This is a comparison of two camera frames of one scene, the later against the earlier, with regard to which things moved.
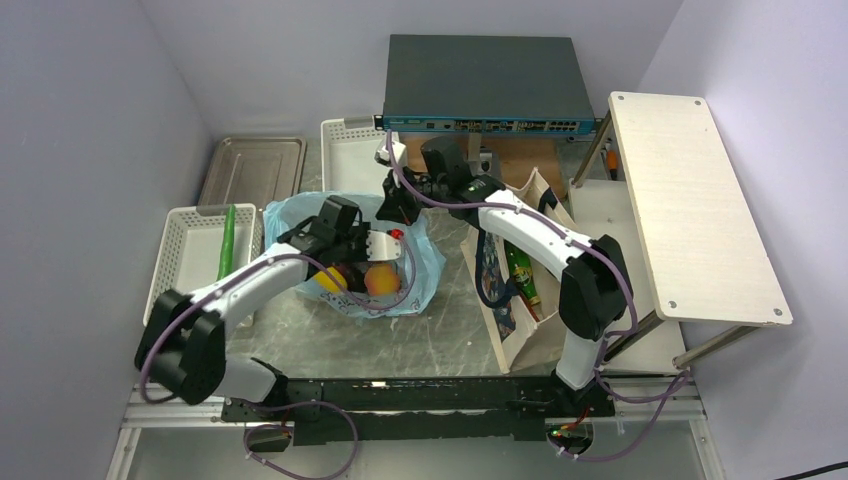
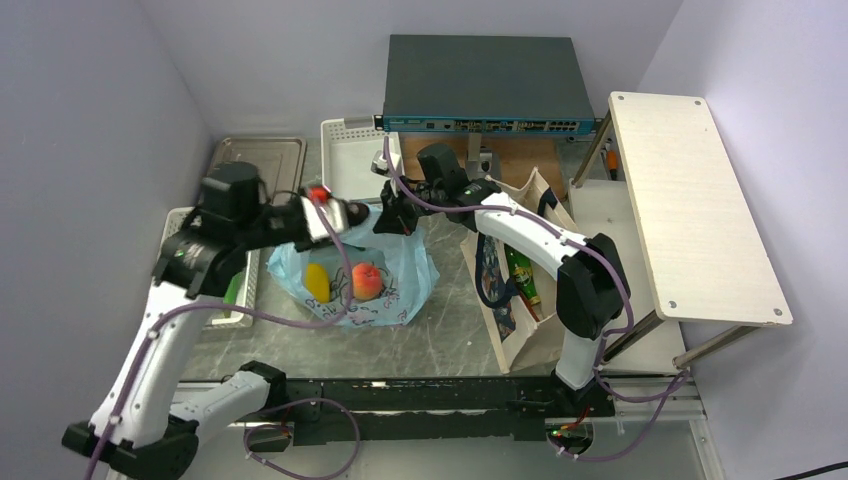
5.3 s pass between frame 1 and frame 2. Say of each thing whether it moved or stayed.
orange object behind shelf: stayed
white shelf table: stayed
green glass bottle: stayed
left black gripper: moved
